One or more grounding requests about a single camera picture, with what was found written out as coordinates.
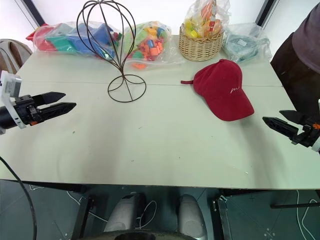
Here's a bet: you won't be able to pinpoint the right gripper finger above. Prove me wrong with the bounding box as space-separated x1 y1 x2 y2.
279 109 305 126
262 116 301 141

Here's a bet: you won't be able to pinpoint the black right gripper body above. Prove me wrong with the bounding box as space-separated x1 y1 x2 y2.
291 115 320 149

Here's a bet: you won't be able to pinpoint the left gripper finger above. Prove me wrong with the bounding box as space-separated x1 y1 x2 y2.
33 91 67 108
37 102 77 123

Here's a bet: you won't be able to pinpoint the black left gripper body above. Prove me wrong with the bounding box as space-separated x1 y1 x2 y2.
13 94 43 127

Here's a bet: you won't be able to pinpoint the person in dark clothes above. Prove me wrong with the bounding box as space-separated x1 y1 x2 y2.
270 0 320 112

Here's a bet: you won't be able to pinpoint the bag of large toy blocks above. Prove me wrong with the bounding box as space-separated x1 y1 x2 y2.
32 21 124 60

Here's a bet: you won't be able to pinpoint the beige plastic chair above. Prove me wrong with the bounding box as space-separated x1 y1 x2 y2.
0 38 34 75

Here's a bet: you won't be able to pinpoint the red plastic piece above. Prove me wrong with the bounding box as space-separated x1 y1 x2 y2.
25 24 49 41

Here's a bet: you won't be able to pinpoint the red baseball cap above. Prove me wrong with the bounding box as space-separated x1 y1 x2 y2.
180 58 255 123

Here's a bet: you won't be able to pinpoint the black metal floor bar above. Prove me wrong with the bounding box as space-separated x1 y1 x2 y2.
270 199 320 210

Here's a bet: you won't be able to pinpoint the black metal table leg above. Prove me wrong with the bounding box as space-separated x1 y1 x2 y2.
211 190 237 240
66 186 96 240

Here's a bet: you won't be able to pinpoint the bag of small toy blocks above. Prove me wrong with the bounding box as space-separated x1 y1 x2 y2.
119 20 186 70

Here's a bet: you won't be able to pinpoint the woven wicker basket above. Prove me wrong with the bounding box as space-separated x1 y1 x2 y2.
179 23 224 62

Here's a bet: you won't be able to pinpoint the grey rounded shell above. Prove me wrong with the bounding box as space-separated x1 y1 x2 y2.
103 191 146 234
176 193 209 238

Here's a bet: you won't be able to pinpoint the plastic bag of toy food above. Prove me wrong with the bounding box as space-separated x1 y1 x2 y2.
183 0 231 40

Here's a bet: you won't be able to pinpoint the dark rounded rim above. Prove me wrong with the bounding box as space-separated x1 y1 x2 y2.
98 230 188 240

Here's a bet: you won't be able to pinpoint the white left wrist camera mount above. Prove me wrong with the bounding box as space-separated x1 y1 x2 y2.
0 70 28 130

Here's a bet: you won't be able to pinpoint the brown wire hat stand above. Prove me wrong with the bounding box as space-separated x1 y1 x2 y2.
75 0 148 103

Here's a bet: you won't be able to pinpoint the white floor cord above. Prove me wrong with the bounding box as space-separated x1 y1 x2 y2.
135 199 158 231
295 189 320 240

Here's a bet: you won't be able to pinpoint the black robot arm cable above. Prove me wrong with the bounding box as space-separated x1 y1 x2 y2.
0 155 39 240

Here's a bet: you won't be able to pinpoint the plastic bag with grey cable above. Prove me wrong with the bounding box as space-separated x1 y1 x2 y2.
220 22 273 65

